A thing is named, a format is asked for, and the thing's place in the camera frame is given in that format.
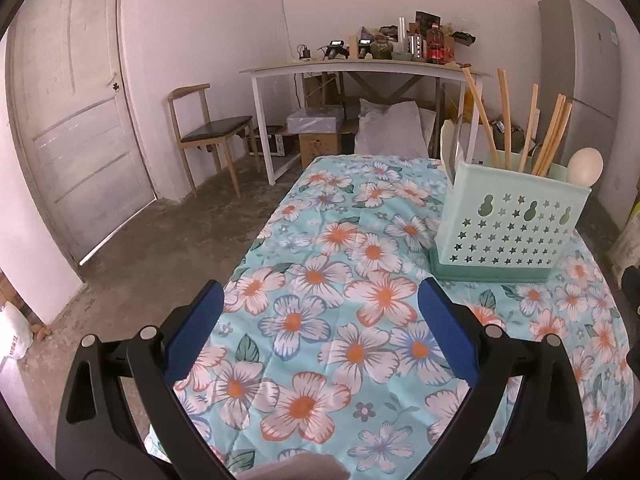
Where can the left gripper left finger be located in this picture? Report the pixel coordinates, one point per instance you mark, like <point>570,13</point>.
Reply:
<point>159,357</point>

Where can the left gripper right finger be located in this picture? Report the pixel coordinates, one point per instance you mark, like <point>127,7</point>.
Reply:
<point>482,356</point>

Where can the white plastic spoon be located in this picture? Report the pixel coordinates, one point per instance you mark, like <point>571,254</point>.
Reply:
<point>584,168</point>

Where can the steel ladle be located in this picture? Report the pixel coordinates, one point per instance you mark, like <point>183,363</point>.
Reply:
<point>451,151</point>

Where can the green perforated utensil basket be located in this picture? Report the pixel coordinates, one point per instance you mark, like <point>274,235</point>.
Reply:
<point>501,226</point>

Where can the floral blue tablecloth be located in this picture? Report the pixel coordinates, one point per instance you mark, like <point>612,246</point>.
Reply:
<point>321,347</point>

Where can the white rice bag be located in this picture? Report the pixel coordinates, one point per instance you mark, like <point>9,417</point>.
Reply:
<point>626,250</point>

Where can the white door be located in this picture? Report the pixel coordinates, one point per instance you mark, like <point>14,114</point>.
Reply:
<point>72,122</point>

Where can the wooden chair black seat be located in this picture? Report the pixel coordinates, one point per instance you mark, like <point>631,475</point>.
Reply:
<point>211,135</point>

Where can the white sack under table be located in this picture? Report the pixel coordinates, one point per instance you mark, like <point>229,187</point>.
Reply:
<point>401,129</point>

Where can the yellow plastic bag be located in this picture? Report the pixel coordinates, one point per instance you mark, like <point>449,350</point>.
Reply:
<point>468,106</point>

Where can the cardboard box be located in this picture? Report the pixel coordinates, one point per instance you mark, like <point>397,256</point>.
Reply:
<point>314,145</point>

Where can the grey box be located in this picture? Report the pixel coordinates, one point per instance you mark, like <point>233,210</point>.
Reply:
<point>321,119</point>

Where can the red bottles pack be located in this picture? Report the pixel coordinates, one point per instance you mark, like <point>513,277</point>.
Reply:
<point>439,46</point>

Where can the grey refrigerator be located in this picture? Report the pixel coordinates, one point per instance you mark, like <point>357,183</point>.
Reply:
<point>580,59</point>

